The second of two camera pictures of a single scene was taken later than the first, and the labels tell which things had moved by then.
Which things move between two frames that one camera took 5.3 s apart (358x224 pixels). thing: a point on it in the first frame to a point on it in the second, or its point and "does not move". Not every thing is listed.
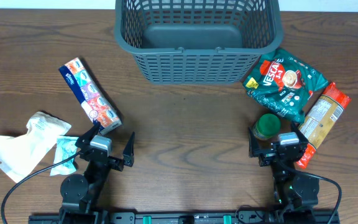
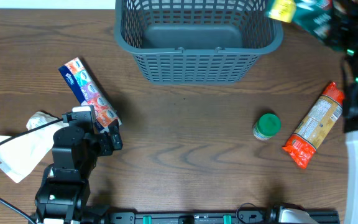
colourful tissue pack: (91, 96) does not move
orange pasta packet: (321, 118) does not move
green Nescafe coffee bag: (283, 83) to (325, 19)
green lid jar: (266, 127) does not move
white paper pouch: (18, 155) does not move
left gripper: (128, 158) to (107, 147)
